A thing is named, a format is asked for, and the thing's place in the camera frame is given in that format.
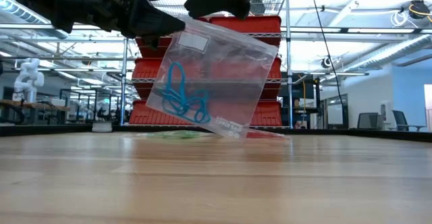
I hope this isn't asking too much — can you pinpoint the metal wire shelf cart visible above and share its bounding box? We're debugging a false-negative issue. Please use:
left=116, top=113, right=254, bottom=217
left=119, top=0, right=294, bottom=130

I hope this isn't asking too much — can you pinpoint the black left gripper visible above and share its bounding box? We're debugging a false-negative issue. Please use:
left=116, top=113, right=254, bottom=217
left=50, top=0, right=186, bottom=49

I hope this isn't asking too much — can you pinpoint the red rubber band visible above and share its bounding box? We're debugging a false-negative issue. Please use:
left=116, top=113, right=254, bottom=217
left=246, top=130, right=281, bottom=140

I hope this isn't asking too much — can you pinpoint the black ceiling cable reel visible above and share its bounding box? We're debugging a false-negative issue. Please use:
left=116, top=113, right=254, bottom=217
left=400, top=0, right=432, bottom=24

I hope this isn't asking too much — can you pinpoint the clear plastic zip bag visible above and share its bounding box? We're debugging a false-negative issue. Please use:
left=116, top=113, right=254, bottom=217
left=144, top=14, right=279, bottom=142
left=245, top=128, right=291, bottom=140
left=121, top=130, right=210, bottom=141

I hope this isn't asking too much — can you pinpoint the wooden workbench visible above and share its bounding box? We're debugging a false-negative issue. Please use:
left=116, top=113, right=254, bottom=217
left=0, top=99, right=72, bottom=125

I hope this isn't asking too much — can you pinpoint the black aluminium table frame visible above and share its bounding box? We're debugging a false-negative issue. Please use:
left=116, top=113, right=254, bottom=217
left=0, top=124, right=432, bottom=143

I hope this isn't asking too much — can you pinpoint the dark office chair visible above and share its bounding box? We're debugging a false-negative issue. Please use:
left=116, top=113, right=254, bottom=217
left=391, top=109, right=427, bottom=132

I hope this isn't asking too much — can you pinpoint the black hanging cable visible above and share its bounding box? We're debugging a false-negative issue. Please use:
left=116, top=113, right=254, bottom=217
left=308, top=0, right=348, bottom=128

